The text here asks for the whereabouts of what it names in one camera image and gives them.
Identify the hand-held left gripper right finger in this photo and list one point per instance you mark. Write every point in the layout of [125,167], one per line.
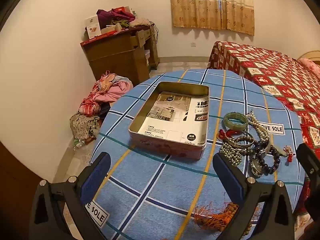
[230,177]

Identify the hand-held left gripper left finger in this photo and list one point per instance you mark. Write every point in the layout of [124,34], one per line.
[96,180]

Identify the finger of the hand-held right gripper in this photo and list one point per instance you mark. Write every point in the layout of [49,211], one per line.
[308,161]

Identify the red charm pendant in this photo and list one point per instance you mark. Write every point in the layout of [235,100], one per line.
[290,157]

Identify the silver bangle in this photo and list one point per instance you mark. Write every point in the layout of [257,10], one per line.
[237,145]

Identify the wooden beads with orange tassel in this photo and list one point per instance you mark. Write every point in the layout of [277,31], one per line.
[217,217]

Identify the rectangular metal tin box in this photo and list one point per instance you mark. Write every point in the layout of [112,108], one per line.
[165,147]

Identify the clear plastic bottle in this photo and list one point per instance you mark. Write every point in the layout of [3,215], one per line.
[79,143]

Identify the grey floral cloth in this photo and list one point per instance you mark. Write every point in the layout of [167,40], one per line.
[81,126]

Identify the blue plaid tablecloth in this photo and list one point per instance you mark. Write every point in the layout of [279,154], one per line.
[155,187]

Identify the dark cloth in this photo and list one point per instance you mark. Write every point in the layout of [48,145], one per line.
[103,111]

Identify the red plaid cloth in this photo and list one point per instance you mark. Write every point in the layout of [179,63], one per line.
[87,107]

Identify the printed paper sheet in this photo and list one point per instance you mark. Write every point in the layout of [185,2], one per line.
[175,122]

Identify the pink clothes heap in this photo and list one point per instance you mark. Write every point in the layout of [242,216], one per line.
[112,91]

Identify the bed with red patterned sheet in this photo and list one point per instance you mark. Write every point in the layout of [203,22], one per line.
[275,75]

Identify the pink pillow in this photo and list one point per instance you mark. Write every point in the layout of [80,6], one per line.
[310,65]

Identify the beige headboard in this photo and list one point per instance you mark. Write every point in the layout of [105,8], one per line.
[311,54]

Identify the wooden cabinet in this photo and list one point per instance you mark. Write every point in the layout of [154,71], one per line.
[112,57]

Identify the wooden desk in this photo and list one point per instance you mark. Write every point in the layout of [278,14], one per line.
[153,52]

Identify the flat red box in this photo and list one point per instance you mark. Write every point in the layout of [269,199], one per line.
[95,40]

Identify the white printed box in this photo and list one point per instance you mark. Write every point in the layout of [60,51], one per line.
[92,26]

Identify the pile of clothes on desk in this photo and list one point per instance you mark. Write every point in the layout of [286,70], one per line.
[120,16]

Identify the beige patterned curtain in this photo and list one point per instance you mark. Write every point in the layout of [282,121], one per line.
[212,5]

